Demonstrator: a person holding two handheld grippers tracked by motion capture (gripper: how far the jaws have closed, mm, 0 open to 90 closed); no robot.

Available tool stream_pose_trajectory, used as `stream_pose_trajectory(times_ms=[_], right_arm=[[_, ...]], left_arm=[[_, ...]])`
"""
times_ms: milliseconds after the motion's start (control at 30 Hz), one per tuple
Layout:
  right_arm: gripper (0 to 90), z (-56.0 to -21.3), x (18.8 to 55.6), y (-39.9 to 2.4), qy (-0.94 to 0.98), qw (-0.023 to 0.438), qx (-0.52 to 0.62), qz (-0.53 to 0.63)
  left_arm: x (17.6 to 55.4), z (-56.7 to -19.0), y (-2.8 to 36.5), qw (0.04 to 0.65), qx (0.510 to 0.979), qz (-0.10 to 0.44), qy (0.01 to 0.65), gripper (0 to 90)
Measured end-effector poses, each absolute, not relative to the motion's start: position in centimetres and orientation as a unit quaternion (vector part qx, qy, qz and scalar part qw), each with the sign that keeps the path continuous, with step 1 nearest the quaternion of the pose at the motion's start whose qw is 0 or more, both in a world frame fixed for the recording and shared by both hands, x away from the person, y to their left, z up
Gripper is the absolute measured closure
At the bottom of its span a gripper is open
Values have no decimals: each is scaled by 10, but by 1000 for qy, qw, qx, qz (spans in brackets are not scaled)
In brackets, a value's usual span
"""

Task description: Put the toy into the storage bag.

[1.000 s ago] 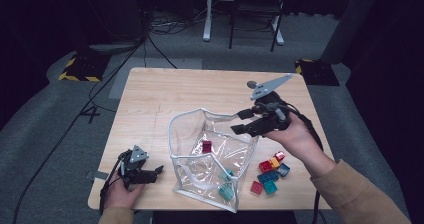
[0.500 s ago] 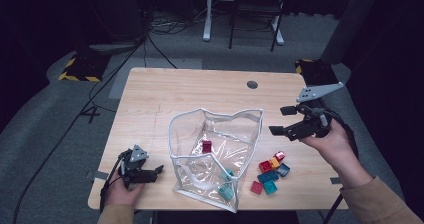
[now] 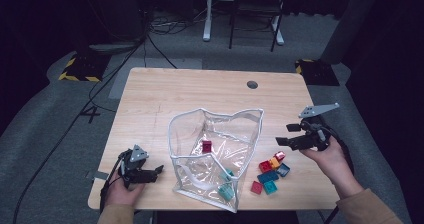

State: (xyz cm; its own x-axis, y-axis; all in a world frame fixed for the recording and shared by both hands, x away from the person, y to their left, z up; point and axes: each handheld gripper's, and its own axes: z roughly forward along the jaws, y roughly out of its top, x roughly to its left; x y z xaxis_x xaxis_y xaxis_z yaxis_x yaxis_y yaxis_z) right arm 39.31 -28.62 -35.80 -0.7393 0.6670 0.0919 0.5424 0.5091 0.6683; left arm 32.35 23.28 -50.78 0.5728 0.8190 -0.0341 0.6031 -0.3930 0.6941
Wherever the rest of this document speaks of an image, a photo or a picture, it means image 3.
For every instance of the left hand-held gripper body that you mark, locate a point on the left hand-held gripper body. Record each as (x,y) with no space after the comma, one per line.
(131,170)

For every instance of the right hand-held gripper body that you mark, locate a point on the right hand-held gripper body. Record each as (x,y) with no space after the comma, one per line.
(316,139)

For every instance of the red toy block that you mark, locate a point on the red toy block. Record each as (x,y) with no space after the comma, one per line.
(265,166)
(279,156)
(256,187)

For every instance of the orange toy block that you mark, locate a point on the orange toy block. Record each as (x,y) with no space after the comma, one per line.
(274,163)

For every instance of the dark blue sloped toy block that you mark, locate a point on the dark blue sloped toy block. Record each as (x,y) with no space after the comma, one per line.
(283,170)

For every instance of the teal cube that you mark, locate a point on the teal cube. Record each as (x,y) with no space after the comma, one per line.
(267,176)

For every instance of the teal toy block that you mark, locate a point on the teal toy block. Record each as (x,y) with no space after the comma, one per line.
(226,174)
(270,187)
(226,192)

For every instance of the maroon sloped toy block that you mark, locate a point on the maroon sloped toy block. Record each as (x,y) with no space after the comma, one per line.
(206,146)

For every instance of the clear plastic bag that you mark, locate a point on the clear plastic bag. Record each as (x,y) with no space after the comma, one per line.
(233,134)

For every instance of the person's left hand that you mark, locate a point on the person's left hand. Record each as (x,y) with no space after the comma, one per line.
(123,194)

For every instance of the person's right hand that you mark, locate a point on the person's right hand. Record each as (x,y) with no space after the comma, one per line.
(333,164)

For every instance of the grey tape piece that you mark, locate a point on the grey tape piece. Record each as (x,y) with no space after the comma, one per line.
(100,175)

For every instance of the yellow striped black stand base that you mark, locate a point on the yellow striped black stand base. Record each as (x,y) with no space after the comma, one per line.
(83,67)
(316,72)

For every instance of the person's legs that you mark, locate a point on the person's legs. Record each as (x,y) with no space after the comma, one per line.
(200,219)

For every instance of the black metal chair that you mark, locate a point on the black metal chair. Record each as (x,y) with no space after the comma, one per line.
(231,34)

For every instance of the grey curtain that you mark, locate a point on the grey curtain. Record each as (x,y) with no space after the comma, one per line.
(350,24)

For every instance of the grey flat stand base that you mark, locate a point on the grey flat stand base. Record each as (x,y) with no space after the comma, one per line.
(113,47)

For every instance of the black equipment cabinet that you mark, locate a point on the black equipment cabinet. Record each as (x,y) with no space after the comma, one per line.
(116,10)

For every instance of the white desk frame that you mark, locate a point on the white desk frame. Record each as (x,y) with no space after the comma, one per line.
(208,17)

